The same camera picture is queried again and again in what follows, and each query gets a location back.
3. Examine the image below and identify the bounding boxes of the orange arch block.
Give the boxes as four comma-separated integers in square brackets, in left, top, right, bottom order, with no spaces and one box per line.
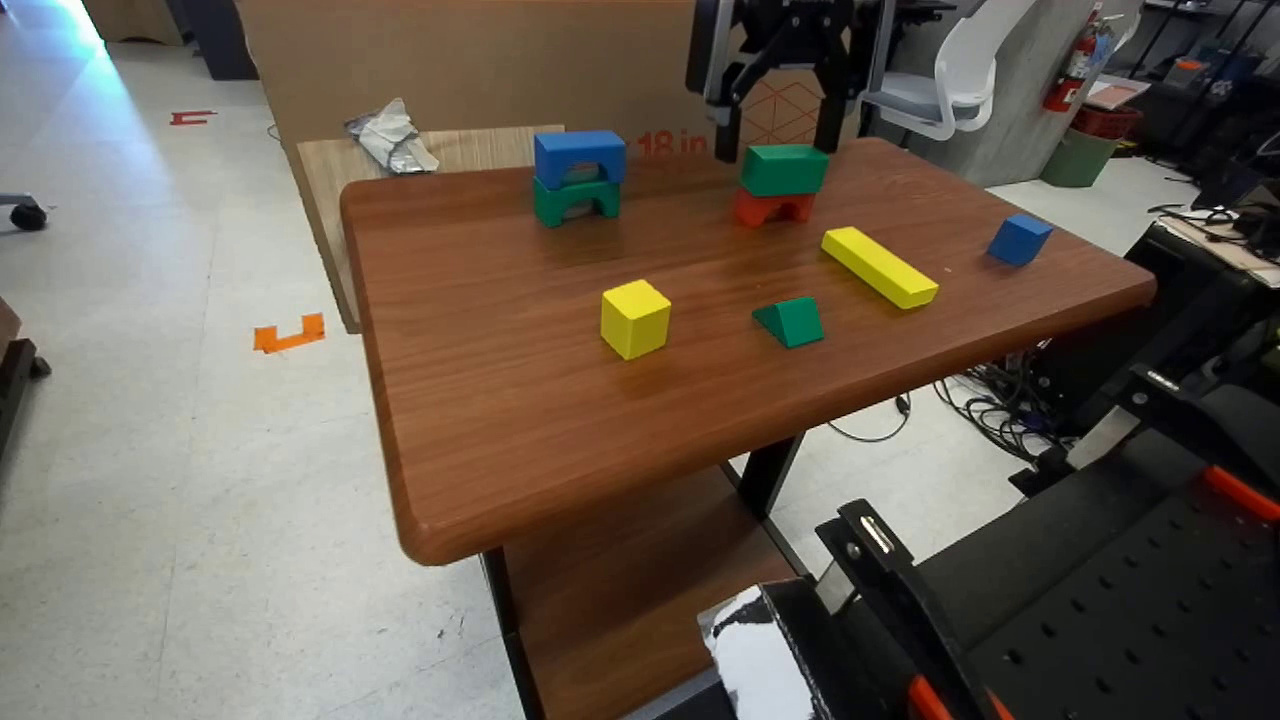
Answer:
[729,188,819,231]

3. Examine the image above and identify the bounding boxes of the white frame office chair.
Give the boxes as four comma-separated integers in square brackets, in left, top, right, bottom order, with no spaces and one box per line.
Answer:
[862,0,1113,188]

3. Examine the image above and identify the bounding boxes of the crumpled white cloth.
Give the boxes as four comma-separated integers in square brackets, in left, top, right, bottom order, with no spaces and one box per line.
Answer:
[348,97,445,179]

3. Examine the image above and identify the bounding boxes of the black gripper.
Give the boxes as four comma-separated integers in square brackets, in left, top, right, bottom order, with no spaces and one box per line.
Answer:
[714,0,862,163]

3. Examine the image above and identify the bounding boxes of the green bin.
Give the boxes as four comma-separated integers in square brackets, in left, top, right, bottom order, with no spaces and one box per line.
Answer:
[1041,129,1121,190]

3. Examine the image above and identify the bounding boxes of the green wedge block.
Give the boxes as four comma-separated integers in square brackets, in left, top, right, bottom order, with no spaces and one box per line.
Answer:
[753,291,827,352]

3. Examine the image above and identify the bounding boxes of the white taped black bracket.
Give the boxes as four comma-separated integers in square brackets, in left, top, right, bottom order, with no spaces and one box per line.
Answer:
[701,584,830,720]

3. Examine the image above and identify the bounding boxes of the wooden lower table shelf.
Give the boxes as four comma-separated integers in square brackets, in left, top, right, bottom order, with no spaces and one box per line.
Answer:
[482,461,805,720]

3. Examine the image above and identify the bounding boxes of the black table leg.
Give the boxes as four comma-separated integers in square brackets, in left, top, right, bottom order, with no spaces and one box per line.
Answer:
[736,433,808,527]

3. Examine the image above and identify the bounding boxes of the green arch block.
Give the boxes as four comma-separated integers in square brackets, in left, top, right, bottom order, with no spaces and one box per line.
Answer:
[531,173,624,231]

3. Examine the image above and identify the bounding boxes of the green rectangular block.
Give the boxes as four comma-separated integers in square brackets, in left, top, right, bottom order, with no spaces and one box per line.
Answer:
[736,140,830,204]

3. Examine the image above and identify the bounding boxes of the long yellow block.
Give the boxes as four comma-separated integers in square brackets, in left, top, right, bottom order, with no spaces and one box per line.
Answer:
[814,224,944,314]

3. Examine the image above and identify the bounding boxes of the yellow cube block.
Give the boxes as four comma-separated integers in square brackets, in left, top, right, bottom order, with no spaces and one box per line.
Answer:
[596,277,677,365]

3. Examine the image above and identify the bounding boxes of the dark cabinet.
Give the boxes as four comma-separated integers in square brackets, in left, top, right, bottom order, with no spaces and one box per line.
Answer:
[164,0,259,85]

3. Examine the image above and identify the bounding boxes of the black clamp orange handle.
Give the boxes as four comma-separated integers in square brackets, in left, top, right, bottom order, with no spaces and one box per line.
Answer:
[813,494,1019,720]
[1122,365,1280,527]

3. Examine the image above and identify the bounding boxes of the black perforated mounting table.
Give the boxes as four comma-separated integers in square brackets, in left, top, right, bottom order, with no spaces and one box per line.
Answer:
[916,385,1280,720]

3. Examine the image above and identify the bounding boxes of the bundle of black cables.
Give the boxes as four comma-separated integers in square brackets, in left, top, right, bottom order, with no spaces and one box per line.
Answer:
[930,373,1072,462]

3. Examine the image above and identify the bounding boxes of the blue cube block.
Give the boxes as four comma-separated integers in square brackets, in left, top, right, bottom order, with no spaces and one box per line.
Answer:
[984,212,1056,271]

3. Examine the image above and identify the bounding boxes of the red fire extinguisher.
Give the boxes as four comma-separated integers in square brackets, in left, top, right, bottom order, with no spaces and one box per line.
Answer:
[1041,8,1113,118]

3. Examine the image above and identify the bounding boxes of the blue arch block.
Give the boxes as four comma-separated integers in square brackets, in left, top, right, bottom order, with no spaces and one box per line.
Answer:
[531,125,631,190]

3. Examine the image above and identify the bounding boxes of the small cardboard box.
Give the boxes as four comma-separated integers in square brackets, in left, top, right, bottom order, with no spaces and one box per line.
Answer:
[78,0,184,48]

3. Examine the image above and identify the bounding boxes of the large cardboard box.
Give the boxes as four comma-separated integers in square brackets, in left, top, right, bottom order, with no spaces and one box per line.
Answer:
[237,0,854,173]

